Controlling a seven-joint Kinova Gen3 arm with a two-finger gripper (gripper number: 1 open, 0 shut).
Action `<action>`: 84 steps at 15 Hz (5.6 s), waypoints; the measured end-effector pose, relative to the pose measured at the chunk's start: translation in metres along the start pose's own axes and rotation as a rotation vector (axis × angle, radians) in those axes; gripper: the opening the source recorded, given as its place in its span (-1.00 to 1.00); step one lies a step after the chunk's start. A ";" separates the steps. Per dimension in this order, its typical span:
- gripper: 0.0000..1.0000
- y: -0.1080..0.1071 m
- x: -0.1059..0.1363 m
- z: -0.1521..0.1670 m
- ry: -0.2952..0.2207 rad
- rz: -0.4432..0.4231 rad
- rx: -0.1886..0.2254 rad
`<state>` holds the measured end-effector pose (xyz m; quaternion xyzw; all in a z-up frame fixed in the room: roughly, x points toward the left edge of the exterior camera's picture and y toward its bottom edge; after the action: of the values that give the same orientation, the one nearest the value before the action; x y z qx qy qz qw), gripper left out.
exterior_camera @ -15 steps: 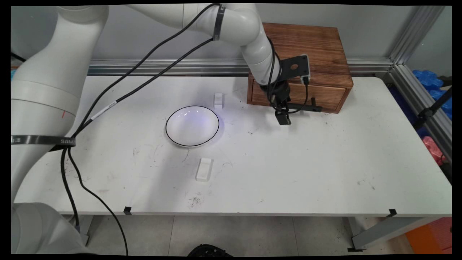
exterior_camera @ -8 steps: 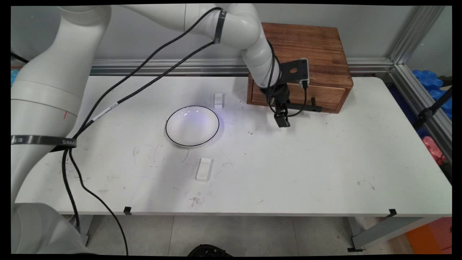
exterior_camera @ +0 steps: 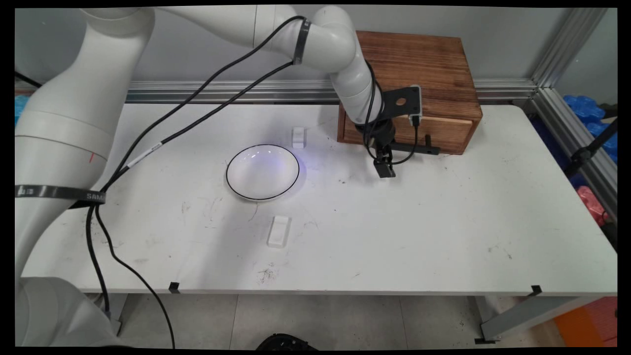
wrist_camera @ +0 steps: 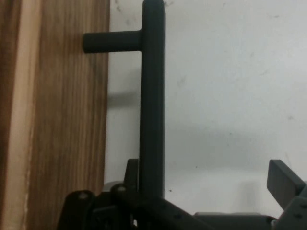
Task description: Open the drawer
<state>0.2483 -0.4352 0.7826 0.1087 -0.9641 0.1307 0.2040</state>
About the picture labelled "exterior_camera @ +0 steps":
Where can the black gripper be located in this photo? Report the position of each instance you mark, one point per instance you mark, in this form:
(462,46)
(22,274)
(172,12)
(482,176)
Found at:
(382,133)

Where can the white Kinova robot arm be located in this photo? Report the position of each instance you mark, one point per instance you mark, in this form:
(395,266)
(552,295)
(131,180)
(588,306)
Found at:
(74,108)

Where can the small white block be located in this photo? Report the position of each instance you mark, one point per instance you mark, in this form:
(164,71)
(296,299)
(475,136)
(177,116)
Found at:
(298,137)

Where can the brown wooden drawer cabinet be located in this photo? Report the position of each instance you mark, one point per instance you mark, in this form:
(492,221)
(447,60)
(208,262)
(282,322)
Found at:
(424,64)

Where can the white bowl with black rim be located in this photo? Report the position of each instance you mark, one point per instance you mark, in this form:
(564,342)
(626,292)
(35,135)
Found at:
(262,172)

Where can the long white block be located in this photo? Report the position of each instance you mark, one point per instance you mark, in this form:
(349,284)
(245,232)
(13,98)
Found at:
(279,231)

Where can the black table edge clip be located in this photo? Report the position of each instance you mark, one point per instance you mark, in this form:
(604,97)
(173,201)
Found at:
(536,290)
(174,287)

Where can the black stand pole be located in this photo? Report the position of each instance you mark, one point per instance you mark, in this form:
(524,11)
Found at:
(586,153)

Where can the black round floor object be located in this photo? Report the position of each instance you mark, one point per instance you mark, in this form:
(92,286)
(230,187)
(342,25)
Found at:
(286,342)

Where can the grey table leg with foot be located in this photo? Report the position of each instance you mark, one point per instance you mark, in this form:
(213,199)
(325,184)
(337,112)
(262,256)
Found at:
(527,315)

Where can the large blue plastic bag pile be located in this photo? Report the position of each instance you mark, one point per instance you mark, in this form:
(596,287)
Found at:
(586,111)

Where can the pink plastic bag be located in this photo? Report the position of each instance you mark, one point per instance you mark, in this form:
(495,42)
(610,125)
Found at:
(591,204)

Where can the orange box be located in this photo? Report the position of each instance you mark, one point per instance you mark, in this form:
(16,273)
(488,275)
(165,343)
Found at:
(589,320)

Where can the grey upright table leg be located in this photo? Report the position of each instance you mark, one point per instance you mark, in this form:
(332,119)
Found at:
(116,310)

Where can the small blue plastic bag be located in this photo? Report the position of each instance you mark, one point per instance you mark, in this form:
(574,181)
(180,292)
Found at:
(20,108)

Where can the horizontal aluminium frame rail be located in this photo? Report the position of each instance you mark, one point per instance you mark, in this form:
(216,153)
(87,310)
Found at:
(222,91)

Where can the slanted aluminium frame rail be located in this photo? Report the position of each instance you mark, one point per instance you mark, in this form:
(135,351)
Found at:
(577,133)

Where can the upright aluminium frame post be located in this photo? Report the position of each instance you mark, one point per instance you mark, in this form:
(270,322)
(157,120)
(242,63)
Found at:
(572,44)

